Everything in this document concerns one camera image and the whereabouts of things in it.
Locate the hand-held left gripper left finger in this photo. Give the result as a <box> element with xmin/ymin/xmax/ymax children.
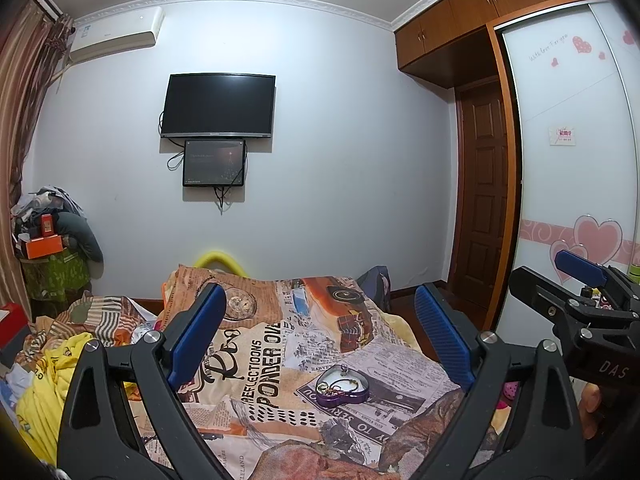
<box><xmin>56</xmin><ymin>282</ymin><xmax>228</xmax><ymax>480</ymax></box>

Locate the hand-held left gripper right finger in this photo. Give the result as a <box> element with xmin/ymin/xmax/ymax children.
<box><xmin>414</xmin><ymin>282</ymin><xmax>586</xmax><ymax>480</ymax></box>

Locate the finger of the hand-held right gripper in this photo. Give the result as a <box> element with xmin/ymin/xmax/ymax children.
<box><xmin>509</xmin><ymin>266</ymin><xmax>593</xmax><ymax>343</ymax></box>
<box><xmin>554</xmin><ymin>249</ymin><xmax>640</xmax><ymax>313</ymax></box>

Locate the purple heart-shaped jewelry box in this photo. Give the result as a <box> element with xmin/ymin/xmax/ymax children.
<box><xmin>315</xmin><ymin>365</ymin><xmax>371</xmax><ymax>408</ymax></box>

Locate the person's right hand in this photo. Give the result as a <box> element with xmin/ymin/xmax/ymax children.
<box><xmin>579</xmin><ymin>383</ymin><xmax>609</xmax><ymax>439</ymax></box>

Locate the yellow foam tube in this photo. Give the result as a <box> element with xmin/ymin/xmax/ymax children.
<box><xmin>194</xmin><ymin>252</ymin><xmax>252</xmax><ymax>277</ymax></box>

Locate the dark blue cushion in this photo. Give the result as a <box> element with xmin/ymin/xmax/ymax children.
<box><xmin>357</xmin><ymin>265</ymin><xmax>392</xmax><ymax>312</ymax></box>

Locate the printed blanket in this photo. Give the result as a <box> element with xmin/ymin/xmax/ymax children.
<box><xmin>15</xmin><ymin>261</ymin><xmax>506</xmax><ymax>480</ymax></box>

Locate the brown wooden door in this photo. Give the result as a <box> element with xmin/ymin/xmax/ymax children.
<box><xmin>449</xmin><ymin>79</ymin><xmax>517</xmax><ymax>312</ymax></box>

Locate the green patterned bag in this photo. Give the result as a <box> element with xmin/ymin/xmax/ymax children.
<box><xmin>20</xmin><ymin>249</ymin><xmax>94</xmax><ymax>302</ymax></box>

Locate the yellow cloth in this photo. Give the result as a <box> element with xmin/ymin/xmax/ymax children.
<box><xmin>15</xmin><ymin>332</ymin><xmax>97</xmax><ymax>466</ymax></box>

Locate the orange box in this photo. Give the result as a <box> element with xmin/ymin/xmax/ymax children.
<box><xmin>25</xmin><ymin>234</ymin><xmax>65</xmax><ymax>260</ymax></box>

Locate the white wardrobe door with hearts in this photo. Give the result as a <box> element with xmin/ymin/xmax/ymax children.
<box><xmin>500</xmin><ymin>0</ymin><xmax>640</xmax><ymax>283</ymax></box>

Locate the pile of clothes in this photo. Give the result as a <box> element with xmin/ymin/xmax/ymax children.
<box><xmin>12</xmin><ymin>187</ymin><xmax>85</xmax><ymax>241</ymax></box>

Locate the wooden overhead cabinet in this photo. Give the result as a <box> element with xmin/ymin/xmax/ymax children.
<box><xmin>393</xmin><ymin>0</ymin><xmax>607</xmax><ymax>80</ymax></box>

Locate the brown striped curtain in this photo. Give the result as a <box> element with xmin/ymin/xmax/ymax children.
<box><xmin>0</xmin><ymin>0</ymin><xmax>77</xmax><ymax>323</ymax></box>

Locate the white air conditioner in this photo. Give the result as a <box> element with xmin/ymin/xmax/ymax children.
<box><xmin>68</xmin><ymin>6</ymin><xmax>166</xmax><ymax>64</ymax></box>

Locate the small black wall monitor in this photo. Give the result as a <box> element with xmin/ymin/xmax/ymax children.
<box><xmin>182</xmin><ymin>138</ymin><xmax>248</xmax><ymax>188</ymax></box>

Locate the black wall television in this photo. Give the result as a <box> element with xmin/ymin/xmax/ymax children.
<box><xmin>160</xmin><ymin>73</ymin><xmax>277</xmax><ymax>139</ymax></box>

